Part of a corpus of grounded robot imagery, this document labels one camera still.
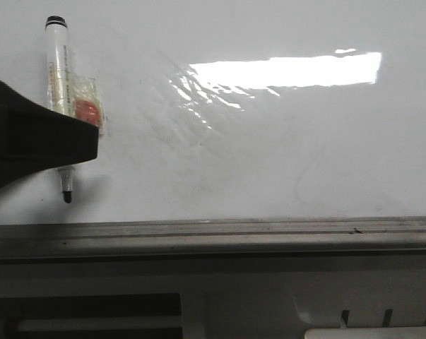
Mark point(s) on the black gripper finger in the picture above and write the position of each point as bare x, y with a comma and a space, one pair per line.
34, 138

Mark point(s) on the white black whiteboard marker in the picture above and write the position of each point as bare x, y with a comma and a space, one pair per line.
58, 70

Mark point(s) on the red round magnet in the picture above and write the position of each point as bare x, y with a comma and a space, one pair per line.
87, 111

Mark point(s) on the white whiteboard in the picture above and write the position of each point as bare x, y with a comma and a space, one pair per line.
232, 109

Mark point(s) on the white plastic marker tray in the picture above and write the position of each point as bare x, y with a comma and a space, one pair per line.
396, 332

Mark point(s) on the grey aluminium whiteboard tray rail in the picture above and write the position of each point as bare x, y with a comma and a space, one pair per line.
210, 237

